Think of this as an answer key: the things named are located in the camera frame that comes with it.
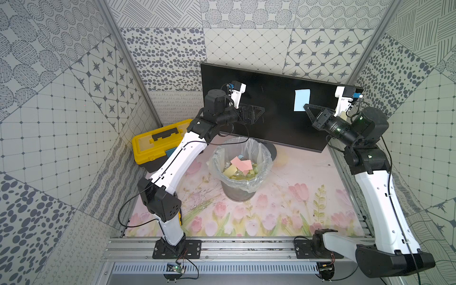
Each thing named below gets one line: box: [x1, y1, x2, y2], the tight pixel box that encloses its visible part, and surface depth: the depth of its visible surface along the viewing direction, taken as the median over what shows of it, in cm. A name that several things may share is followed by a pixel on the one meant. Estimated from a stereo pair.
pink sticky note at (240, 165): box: [230, 156, 253, 173], surface depth 81 cm
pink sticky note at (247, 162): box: [240, 159, 253, 177], surface depth 82 cm
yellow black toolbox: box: [131, 118, 193, 173], surface depth 91 cm
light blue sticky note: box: [293, 89, 311, 112], surface depth 62 cm
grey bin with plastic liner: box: [206, 136, 278, 202], surface depth 80 cm
